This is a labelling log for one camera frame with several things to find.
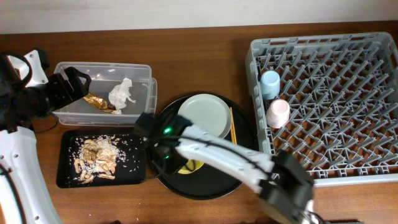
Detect black rectangular tray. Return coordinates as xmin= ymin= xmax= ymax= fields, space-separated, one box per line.
xmin=56 ymin=128 xmax=146 ymax=189

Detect round black tray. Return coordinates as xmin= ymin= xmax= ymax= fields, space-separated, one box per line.
xmin=158 ymin=93 xmax=259 ymax=200

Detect pink cup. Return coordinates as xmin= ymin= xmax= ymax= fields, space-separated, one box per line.
xmin=266 ymin=99 xmax=290 ymax=129

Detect grey round plate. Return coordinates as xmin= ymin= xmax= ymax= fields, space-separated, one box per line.
xmin=178 ymin=94 xmax=232 ymax=138

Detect blue cup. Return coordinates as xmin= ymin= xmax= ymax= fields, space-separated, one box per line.
xmin=259 ymin=70 xmax=280 ymax=100

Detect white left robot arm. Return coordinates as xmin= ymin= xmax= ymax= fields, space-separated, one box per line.
xmin=1 ymin=48 xmax=91 ymax=223

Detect food scraps and shells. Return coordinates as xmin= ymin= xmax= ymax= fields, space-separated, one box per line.
xmin=67 ymin=134 xmax=146 ymax=187

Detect clear plastic bin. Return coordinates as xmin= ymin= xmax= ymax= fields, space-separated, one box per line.
xmin=54 ymin=62 xmax=157 ymax=126

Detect white tissue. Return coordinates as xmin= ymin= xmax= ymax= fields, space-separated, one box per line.
xmin=108 ymin=78 xmax=136 ymax=111

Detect yellow bowl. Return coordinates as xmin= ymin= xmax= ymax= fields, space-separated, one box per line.
xmin=178 ymin=159 xmax=204 ymax=175

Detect grey dishwasher rack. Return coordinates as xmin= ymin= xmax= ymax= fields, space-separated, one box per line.
xmin=245 ymin=32 xmax=397 ymax=187

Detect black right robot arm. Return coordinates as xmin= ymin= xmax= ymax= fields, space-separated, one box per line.
xmin=134 ymin=113 xmax=317 ymax=223

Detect gold foil wrapper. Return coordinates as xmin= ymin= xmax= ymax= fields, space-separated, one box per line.
xmin=83 ymin=93 xmax=122 ymax=114

